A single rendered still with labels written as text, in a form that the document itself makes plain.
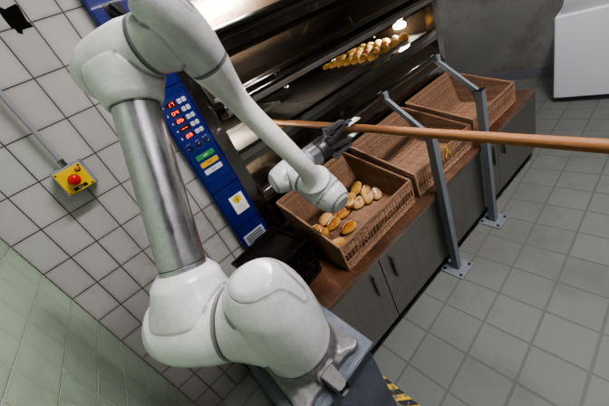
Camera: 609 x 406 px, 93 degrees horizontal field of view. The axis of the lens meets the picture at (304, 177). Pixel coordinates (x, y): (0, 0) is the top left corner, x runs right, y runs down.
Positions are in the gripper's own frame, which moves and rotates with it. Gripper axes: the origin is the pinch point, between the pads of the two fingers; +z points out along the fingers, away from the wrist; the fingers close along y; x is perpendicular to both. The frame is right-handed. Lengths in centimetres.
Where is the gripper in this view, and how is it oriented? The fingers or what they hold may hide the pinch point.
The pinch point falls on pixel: (353, 127)
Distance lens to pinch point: 119.3
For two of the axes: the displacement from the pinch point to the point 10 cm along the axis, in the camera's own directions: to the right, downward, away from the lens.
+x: 5.6, 1.9, -8.0
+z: 7.4, -5.5, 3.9
